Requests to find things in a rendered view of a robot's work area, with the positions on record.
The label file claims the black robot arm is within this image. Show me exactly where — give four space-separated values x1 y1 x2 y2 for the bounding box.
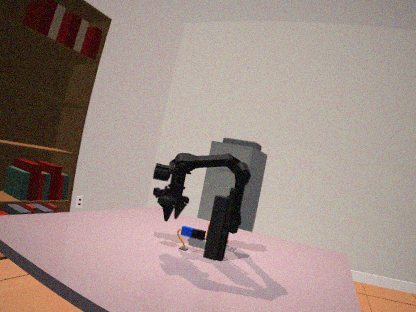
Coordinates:
153 153 251 234

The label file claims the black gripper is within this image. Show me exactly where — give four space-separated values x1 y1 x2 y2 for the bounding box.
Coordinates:
157 182 189 221

